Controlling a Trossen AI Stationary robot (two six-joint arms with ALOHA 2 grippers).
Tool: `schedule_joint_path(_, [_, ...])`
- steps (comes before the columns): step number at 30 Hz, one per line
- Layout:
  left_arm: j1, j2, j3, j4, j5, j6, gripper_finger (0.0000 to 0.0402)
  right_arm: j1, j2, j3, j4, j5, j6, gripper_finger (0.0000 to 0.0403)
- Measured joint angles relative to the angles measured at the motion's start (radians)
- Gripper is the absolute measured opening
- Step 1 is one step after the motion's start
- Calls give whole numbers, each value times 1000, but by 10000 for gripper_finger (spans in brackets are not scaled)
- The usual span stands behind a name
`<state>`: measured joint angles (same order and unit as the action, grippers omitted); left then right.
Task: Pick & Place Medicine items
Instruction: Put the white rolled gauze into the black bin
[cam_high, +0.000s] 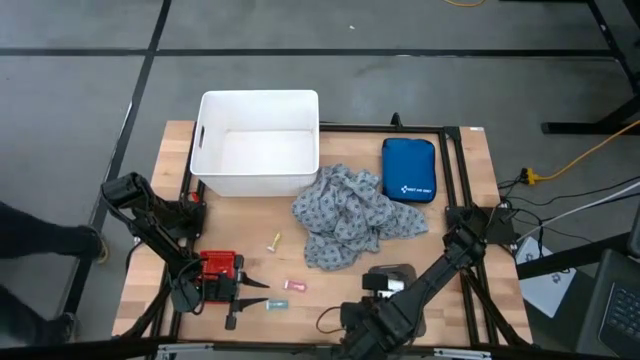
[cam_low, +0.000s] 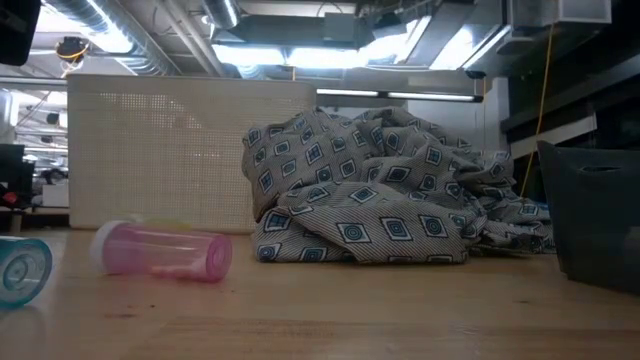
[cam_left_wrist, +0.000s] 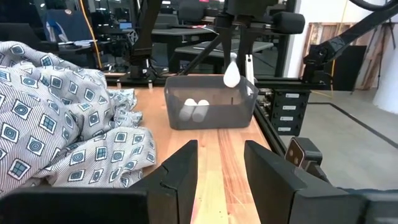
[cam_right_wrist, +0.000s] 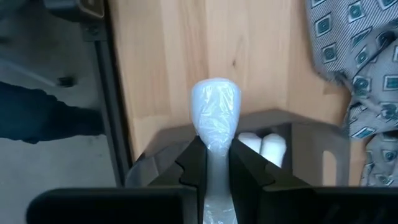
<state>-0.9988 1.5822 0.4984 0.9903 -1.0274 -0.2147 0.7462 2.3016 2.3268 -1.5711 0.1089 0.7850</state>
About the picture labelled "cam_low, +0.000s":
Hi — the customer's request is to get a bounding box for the grey patterned cloth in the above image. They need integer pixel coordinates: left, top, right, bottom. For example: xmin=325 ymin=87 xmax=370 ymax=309
xmin=241 ymin=105 xmax=557 ymax=265

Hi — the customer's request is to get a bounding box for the pink pill bottle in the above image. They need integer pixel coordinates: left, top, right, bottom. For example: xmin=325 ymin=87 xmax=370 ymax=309
xmin=89 ymin=219 xmax=234 ymax=283

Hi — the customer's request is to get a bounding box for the long ceiling light fixture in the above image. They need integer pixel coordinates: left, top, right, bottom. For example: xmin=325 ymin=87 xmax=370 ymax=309
xmin=315 ymin=87 xmax=485 ymax=104

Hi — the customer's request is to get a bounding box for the white perforated plastic bin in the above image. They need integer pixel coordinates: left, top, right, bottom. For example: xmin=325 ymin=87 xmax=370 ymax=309
xmin=66 ymin=73 xmax=318 ymax=235

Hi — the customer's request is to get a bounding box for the dark grey plastic tray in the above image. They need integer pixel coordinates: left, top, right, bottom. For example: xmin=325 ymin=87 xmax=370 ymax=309
xmin=536 ymin=140 xmax=640 ymax=295

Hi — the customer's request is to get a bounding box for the yellow power cable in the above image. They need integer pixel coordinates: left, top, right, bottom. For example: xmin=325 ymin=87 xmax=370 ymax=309
xmin=518 ymin=23 xmax=557 ymax=198

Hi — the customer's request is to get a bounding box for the silver ventilation duct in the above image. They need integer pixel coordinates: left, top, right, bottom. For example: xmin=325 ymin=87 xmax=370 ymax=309
xmin=43 ymin=0 xmax=182 ymax=77

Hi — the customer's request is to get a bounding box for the yellow cord reel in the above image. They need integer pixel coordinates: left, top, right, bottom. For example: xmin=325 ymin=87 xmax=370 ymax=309
xmin=54 ymin=35 xmax=92 ymax=64

